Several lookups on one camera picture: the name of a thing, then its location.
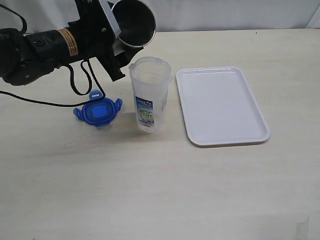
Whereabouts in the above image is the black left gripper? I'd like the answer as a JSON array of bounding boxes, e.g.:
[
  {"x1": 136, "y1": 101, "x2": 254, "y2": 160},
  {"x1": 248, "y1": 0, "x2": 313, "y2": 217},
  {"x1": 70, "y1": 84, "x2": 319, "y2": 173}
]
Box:
[{"x1": 68, "y1": 0, "x2": 140, "y2": 82}]

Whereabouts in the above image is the stainless steel cup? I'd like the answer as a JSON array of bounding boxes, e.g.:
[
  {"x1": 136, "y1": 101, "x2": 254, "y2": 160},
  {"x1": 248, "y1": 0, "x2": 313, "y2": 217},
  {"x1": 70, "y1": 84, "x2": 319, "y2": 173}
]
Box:
[{"x1": 108, "y1": 0, "x2": 156, "y2": 56}]

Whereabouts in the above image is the blue plastic lid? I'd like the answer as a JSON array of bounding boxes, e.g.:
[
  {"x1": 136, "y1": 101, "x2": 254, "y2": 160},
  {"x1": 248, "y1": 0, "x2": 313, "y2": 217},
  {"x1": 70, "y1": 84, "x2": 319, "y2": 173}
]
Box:
[{"x1": 73, "y1": 89, "x2": 123, "y2": 127}]

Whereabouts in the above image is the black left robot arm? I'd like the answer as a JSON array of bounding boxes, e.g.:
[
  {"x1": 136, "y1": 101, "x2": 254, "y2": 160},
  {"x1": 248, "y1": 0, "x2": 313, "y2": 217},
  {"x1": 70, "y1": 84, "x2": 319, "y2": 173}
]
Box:
[{"x1": 0, "y1": 0, "x2": 142, "y2": 86}]

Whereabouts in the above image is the clear plastic tall container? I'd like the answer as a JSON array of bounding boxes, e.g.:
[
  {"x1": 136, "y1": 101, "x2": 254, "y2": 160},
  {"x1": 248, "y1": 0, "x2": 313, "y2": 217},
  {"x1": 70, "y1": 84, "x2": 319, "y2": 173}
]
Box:
[{"x1": 129, "y1": 56, "x2": 173, "y2": 134}]

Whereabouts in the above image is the white rectangular plastic tray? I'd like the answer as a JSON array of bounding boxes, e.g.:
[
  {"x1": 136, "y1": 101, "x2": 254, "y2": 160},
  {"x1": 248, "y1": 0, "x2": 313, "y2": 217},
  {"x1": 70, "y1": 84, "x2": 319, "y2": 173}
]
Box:
[{"x1": 176, "y1": 66, "x2": 271, "y2": 147}]

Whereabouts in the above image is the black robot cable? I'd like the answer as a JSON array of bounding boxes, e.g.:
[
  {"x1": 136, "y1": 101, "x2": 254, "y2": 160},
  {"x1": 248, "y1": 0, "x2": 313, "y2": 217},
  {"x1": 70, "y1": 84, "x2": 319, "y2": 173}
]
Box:
[{"x1": 0, "y1": 4, "x2": 106, "y2": 108}]

